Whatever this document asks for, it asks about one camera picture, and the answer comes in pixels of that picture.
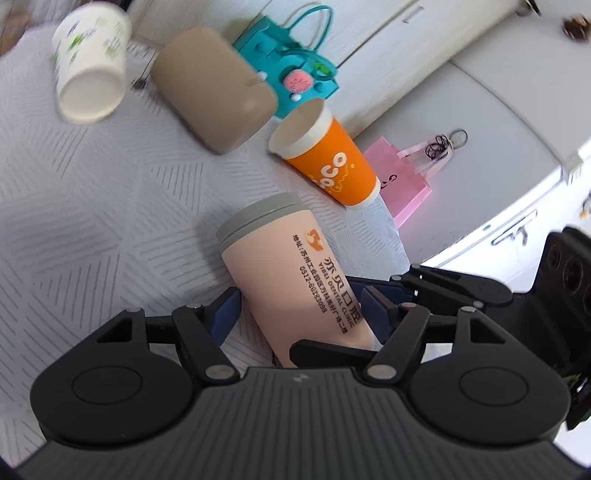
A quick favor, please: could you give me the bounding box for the pink tumbler grey lid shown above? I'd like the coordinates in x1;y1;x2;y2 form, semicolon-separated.
216;193;376;368

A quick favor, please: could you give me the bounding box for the orange paper cup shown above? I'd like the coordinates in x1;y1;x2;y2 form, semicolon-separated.
269;99;381;208

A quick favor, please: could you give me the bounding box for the white paper cup green print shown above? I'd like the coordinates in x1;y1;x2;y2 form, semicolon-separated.
52;1;131;125

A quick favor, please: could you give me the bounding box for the pink paper gift bag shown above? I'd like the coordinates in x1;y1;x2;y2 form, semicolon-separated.
363;137;454;227

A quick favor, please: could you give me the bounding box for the white patterned tablecloth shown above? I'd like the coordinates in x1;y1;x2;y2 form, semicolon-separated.
1;25;409;465

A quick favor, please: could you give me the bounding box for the beige brown mug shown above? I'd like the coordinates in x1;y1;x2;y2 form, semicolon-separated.
150;27;279;154

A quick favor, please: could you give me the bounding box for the teal felt handbag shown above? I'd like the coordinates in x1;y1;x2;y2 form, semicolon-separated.
233;5;339;119

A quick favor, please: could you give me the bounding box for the black wire wall hook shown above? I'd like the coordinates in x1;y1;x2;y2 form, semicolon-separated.
425;129;469;161

